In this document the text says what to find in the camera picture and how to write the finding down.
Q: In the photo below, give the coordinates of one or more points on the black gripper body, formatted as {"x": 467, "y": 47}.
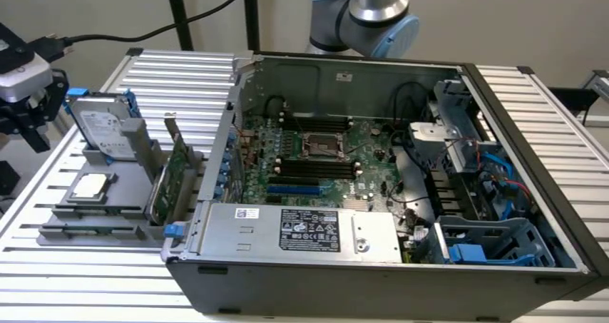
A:
{"x": 25, "y": 105}

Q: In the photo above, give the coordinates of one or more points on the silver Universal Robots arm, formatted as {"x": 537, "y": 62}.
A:
{"x": 361, "y": 13}

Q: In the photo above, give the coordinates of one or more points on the green RAM stick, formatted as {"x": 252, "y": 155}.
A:
{"x": 95, "y": 207}
{"x": 86, "y": 228}

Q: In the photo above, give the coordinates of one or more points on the blue expansion slot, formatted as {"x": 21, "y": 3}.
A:
{"x": 293, "y": 190}

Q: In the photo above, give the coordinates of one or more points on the black expansion slot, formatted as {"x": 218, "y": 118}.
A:
{"x": 298, "y": 181}

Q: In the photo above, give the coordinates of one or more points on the black RAM slot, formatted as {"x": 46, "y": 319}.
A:
{"x": 317, "y": 170}
{"x": 317, "y": 117}
{"x": 317, "y": 160}
{"x": 317, "y": 175}
{"x": 317, "y": 125}
{"x": 317, "y": 121}
{"x": 317, "y": 165}

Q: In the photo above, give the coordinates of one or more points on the hard disk with blue rails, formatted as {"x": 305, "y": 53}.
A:
{"x": 101, "y": 123}

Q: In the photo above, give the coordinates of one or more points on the black box beside table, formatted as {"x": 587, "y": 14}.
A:
{"x": 7, "y": 178}

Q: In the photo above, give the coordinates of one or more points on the silver CPU chip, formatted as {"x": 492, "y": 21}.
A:
{"x": 93, "y": 185}

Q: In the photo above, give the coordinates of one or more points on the grey parts rack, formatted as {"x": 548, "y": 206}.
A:
{"x": 139, "y": 148}

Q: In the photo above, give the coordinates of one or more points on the green graphics card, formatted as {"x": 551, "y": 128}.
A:
{"x": 178, "y": 169}

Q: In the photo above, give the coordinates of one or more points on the blue case side latch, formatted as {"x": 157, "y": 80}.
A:
{"x": 173, "y": 230}

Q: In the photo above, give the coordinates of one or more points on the black stand pole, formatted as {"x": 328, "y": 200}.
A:
{"x": 179, "y": 16}
{"x": 250, "y": 16}

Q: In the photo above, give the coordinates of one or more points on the grey power supply unit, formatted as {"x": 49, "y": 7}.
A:
{"x": 266, "y": 234}

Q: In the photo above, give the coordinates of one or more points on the CPU socket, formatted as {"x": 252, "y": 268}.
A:
{"x": 321, "y": 144}

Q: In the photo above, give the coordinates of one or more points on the green motherboard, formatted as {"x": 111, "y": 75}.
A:
{"x": 376, "y": 159}

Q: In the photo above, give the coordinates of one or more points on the black open PC case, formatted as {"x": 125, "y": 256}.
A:
{"x": 333, "y": 287}

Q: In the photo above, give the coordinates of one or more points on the grey metal drive cage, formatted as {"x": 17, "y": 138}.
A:
{"x": 452, "y": 102}

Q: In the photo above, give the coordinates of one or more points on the grey plastic disk bay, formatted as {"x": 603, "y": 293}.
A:
{"x": 476, "y": 226}

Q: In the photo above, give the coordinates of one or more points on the blue plastic bay latch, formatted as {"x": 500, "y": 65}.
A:
{"x": 469, "y": 255}

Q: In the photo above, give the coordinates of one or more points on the black flat panel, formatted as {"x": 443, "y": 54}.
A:
{"x": 571, "y": 98}

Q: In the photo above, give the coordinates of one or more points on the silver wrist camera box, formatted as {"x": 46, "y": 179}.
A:
{"x": 25, "y": 77}

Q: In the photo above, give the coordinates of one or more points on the black wrist mount block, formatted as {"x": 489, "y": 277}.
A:
{"x": 13, "y": 48}

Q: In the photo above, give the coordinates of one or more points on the grey metal frame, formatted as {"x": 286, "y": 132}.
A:
{"x": 595, "y": 87}

